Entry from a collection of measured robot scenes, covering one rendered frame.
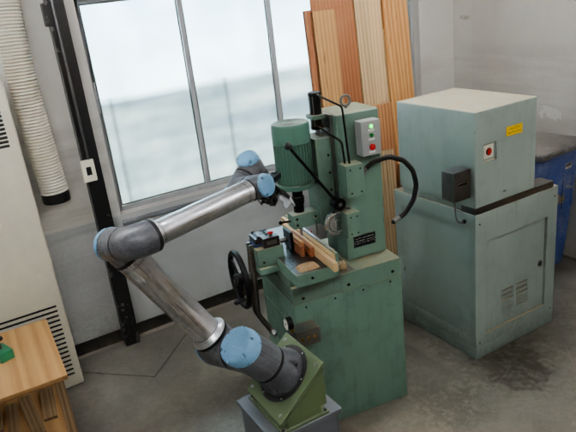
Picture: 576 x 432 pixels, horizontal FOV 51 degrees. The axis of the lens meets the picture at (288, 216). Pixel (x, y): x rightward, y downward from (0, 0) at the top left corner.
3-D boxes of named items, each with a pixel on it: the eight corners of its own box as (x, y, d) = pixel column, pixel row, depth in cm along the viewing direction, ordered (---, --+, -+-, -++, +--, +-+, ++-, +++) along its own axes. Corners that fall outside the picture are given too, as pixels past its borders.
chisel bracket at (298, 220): (288, 228, 296) (286, 212, 293) (315, 221, 300) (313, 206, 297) (294, 233, 289) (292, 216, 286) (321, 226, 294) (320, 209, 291)
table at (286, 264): (235, 248, 317) (233, 237, 315) (289, 234, 327) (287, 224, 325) (278, 294, 264) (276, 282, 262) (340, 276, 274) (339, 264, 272)
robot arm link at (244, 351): (272, 385, 221) (238, 366, 211) (243, 377, 233) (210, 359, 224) (287, 346, 226) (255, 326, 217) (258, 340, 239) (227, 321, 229)
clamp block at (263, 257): (249, 258, 296) (246, 241, 293) (274, 251, 301) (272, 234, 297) (259, 269, 283) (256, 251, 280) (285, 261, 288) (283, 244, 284)
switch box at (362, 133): (356, 154, 281) (354, 120, 276) (375, 150, 285) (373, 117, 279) (363, 157, 276) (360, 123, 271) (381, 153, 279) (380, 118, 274)
